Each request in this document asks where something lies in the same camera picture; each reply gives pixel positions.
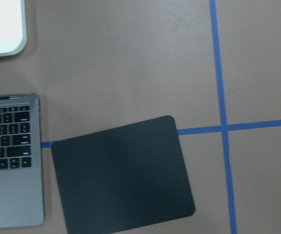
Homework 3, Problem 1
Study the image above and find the grey laptop computer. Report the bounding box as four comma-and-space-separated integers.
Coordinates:
0, 94, 44, 228

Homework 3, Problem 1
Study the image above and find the white desk lamp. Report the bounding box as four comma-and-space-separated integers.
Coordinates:
0, 0, 27, 57

